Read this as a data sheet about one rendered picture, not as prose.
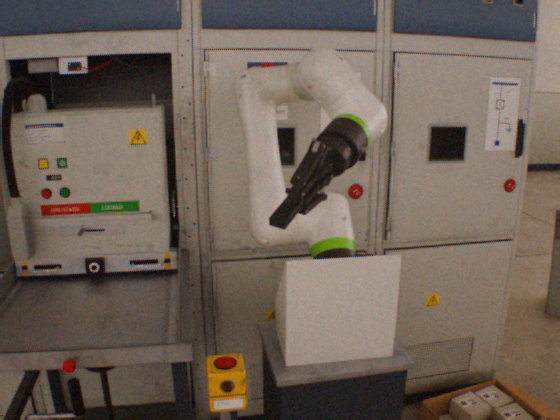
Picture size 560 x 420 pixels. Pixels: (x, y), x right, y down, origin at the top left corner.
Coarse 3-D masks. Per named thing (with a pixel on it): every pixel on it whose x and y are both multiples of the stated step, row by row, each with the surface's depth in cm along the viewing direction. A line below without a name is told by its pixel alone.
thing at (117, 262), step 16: (64, 256) 158; (80, 256) 159; (96, 256) 159; (112, 256) 160; (128, 256) 161; (144, 256) 162; (176, 256) 164; (48, 272) 158; (64, 272) 159; (80, 272) 159
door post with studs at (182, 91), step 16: (176, 64) 169; (176, 80) 171; (176, 96) 172; (192, 96) 173; (176, 112) 174; (192, 112) 175; (176, 128) 174; (192, 128) 176; (176, 144) 177; (192, 144) 178; (176, 160) 178; (192, 160) 179; (192, 176) 181; (192, 192) 182; (192, 208) 184; (192, 224) 185; (192, 240) 187; (192, 256) 189; (192, 272) 190; (192, 288) 192; (192, 304) 194; (208, 416) 210
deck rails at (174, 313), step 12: (180, 252) 184; (12, 264) 154; (180, 264) 168; (12, 276) 153; (24, 276) 160; (180, 276) 162; (0, 288) 142; (12, 288) 151; (180, 288) 154; (0, 300) 141; (12, 300) 143; (168, 300) 145; (180, 300) 145; (0, 312) 135; (168, 312) 138; (180, 312) 138; (168, 324) 131; (180, 324) 132; (168, 336) 125; (180, 336) 125
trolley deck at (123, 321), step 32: (32, 288) 152; (64, 288) 153; (96, 288) 153; (128, 288) 154; (160, 288) 154; (0, 320) 131; (32, 320) 132; (64, 320) 133; (96, 320) 133; (128, 320) 134; (160, 320) 134; (192, 320) 142; (0, 352) 115; (32, 352) 117; (64, 352) 118; (96, 352) 120; (128, 352) 121; (160, 352) 123; (192, 352) 124
